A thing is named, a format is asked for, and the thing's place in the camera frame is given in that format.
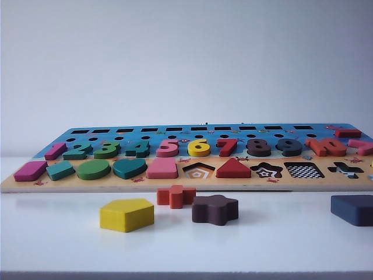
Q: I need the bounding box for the orange cross block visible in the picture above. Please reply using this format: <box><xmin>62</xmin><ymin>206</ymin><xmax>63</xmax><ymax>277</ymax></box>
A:
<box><xmin>156</xmin><ymin>184</ymin><xmax>196</xmax><ymax>209</ymax></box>

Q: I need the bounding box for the green number three piece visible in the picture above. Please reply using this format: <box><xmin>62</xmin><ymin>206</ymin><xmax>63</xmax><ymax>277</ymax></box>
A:
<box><xmin>93</xmin><ymin>140</ymin><xmax>121</xmax><ymax>160</ymax></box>

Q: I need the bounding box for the magenta parallelogram block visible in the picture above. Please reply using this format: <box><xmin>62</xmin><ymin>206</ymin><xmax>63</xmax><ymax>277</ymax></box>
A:
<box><xmin>13</xmin><ymin>160</ymin><xmax>48</xmax><ymax>182</ymax></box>

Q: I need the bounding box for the yellow number six piece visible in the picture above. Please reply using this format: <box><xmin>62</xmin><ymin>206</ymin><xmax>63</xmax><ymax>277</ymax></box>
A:
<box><xmin>187</xmin><ymin>139</ymin><xmax>212</xmax><ymax>158</ymax></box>

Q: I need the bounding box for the pink symbol piece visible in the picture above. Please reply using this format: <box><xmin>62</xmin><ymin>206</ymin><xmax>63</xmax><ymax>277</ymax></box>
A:
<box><xmin>348</xmin><ymin>139</ymin><xmax>373</xmax><ymax>156</ymax></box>

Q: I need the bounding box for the red number seven piece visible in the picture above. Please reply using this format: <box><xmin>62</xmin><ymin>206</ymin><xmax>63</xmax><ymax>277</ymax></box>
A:
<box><xmin>217</xmin><ymin>139</ymin><xmax>242</xmax><ymax>158</ymax></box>

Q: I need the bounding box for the colourful wooden puzzle board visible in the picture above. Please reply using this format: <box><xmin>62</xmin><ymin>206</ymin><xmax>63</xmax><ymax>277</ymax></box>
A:
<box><xmin>0</xmin><ymin>124</ymin><xmax>373</xmax><ymax>194</ymax></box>

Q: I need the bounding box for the orange number ten piece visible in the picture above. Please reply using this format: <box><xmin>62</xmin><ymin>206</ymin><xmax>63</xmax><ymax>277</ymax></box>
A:
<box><xmin>305</xmin><ymin>137</ymin><xmax>347</xmax><ymax>158</ymax></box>

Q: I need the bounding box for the pink trapezoid block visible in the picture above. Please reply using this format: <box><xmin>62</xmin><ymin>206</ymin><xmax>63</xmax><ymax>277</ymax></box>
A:
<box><xmin>145</xmin><ymin>157</ymin><xmax>179</xmax><ymax>179</ymax></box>

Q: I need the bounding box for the navy square block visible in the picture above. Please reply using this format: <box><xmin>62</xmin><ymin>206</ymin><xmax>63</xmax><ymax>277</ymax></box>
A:
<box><xmin>330</xmin><ymin>194</ymin><xmax>373</xmax><ymax>227</ymax></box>

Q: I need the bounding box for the pink number five piece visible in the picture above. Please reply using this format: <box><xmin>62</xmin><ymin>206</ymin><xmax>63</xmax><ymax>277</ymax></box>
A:
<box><xmin>156</xmin><ymin>139</ymin><xmax>179</xmax><ymax>158</ymax></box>

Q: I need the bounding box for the maroon flower block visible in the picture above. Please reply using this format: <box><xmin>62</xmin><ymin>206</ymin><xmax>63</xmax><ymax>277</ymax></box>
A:
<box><xmin>191</xmin><ymin>194</ymin><xmax>239</xmax><ymax>227</ymax></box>

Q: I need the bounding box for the red triangle block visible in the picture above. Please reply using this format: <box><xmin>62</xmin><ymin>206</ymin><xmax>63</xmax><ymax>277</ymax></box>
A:
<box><xmin>216</xmin><ymin>157</ymin><xmax>252</xmax><ymax>179</ymax></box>

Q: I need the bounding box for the navy number nine piece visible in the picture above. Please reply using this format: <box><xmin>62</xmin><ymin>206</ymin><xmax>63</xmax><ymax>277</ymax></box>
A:
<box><xmin>276</xmin><ymin>139</ymin><xmax>303</xmax><ymax>157</ymax></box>

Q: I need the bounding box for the teal rectangle block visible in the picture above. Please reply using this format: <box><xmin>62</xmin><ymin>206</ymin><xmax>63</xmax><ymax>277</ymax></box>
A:
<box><xmin>45</xmin><ymin>160</ymin><xmax>76</xmax><ymax>181</ymax></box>

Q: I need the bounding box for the teal number two piece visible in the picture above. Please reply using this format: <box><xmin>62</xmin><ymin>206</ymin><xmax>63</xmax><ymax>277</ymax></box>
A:
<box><xmin>62</xmin><ymin>142</ymin><xmax>93</xmax><ymax>160</ymax></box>

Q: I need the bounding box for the maroon number eight piece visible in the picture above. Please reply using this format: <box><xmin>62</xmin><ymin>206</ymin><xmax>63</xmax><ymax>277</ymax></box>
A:
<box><xmin>247</xmin><ymin>139</ymin><xmax>273</xmax><ymax>157</ymax></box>

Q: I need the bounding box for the yellow pentagon block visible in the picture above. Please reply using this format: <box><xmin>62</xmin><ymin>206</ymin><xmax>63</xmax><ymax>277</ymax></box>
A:
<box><xmin>99</xmin><ymin>198</ymin><xmax>154</xmax><ymax>233</ymax></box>

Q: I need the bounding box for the magenta number one piece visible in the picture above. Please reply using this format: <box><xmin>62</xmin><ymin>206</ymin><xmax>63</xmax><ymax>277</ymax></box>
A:
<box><xmin>44</xmin><ymin>142</ymin><xmax>67</xmax><ymax>160</ymax></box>

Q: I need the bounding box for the teal heart block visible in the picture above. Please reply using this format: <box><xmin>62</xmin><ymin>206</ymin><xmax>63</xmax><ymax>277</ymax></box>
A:
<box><xmin>112</xmin><ymin>158</ymin><xmax>146</xmax><ymax>180</ymax></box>

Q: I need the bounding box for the teal number four piece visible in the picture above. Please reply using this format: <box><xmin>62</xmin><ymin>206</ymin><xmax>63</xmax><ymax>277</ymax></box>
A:
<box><xmin>125</xmin><ymin>140</ymin><xmax>151</xmax><ymax>158</ymax></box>

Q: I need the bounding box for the red minus sign piece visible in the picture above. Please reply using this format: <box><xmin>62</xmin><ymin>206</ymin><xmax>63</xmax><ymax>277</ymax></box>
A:
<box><xmin>334</xmin><ymin>128</ymin><xmax>363</xmax><ymax>138</ymax></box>

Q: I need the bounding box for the green circle block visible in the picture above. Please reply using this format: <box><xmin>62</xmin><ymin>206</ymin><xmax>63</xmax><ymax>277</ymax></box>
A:
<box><xmin>76</xmin><ymin>159</ymin><xmax>111</xmax><ymax>180</ymax></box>

